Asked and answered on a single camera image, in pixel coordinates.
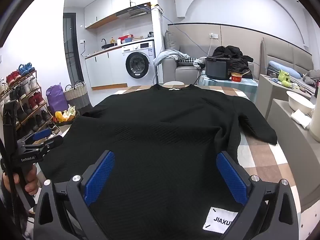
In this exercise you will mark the white kitchen counter cabinet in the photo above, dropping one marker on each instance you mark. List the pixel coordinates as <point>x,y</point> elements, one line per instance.
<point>105,67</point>

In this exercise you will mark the small table with teal cloth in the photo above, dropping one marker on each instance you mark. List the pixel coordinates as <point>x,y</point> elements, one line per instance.
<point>225,86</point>

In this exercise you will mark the blue pillow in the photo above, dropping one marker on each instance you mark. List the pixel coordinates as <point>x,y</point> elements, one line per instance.
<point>285,67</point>

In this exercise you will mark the red box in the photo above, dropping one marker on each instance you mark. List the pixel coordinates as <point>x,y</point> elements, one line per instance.
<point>123,39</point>

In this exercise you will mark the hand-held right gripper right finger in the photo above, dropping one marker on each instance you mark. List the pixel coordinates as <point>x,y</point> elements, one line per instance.
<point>232,177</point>

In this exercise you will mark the black faucet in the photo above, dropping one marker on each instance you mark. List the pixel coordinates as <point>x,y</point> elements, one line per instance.
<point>103,41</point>

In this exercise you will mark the light grey hoodie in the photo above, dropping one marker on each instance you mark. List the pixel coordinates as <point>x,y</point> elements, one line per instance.
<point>170,55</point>

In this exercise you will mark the yellow flower bundle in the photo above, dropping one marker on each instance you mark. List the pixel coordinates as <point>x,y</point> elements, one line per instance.
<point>65,116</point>

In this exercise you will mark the white washing machine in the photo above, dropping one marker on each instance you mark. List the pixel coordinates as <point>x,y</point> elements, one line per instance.
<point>140,65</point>

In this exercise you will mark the white paper towel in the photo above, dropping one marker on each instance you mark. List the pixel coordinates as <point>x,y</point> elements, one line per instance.
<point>301,118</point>

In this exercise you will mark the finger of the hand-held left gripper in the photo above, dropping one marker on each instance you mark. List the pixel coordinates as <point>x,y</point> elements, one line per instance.
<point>41,133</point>
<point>53,142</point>

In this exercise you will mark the black sink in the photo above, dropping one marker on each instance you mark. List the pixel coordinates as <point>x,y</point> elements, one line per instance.
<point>108,46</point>

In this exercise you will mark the small grey cabinet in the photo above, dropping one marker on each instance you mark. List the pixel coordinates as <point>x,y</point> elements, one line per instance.
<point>270,92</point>

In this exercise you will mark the houndstooth cushion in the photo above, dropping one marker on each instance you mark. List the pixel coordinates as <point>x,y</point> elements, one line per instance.
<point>188,60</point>

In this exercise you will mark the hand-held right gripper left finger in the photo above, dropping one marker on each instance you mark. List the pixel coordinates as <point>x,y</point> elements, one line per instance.
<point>100,177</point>

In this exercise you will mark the white upper cabinets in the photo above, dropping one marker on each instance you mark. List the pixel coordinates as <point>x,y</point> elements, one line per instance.
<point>110,5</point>

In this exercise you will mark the red instant noodle bowl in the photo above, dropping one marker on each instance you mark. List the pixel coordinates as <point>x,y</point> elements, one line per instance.
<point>236,78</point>

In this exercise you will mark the large grey cabinet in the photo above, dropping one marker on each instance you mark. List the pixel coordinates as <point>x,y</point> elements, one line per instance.
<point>295,155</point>

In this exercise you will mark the range hood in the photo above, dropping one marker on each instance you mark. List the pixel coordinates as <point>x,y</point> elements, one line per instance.
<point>133,12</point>

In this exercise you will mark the black microwave oven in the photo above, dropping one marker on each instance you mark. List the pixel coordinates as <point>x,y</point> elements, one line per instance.
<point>217,68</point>

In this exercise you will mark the grey padded headboard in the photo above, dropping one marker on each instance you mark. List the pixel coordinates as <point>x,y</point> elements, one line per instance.
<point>282,52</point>

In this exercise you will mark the white round stool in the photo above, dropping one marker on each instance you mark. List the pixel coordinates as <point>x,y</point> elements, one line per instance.
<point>173,82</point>

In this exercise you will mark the grey sofa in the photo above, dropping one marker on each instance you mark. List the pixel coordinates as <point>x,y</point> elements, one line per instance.
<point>185,73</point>

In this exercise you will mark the pile of black clothes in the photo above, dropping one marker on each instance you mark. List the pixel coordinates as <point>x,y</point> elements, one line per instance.
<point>232,55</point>

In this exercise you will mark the woven basket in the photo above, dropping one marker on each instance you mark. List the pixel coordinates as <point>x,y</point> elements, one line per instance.
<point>76,96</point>

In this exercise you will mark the green plush toy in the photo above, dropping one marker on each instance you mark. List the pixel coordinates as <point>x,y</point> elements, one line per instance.
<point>284,77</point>

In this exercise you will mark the dark glass door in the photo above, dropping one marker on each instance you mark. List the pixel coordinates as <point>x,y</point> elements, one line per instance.
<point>72,50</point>

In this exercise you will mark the black knit sweater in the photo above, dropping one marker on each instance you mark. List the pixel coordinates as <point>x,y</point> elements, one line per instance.
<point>160,135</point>

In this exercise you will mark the purple plastic bag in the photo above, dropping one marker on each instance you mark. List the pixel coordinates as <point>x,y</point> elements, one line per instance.
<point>57,100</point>

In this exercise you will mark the white basin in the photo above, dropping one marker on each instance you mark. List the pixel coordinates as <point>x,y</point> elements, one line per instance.
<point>300,102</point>

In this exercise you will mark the grey clothes on bed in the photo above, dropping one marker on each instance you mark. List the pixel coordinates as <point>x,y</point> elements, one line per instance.
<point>312,77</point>

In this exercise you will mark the white wall socket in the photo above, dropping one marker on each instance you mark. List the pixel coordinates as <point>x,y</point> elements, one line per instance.
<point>213,35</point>

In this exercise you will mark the shoe rack with shoes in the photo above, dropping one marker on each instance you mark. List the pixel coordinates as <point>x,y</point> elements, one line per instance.
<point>23,85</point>

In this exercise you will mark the person's left hand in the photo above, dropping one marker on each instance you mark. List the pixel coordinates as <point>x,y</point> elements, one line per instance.
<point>30,187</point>

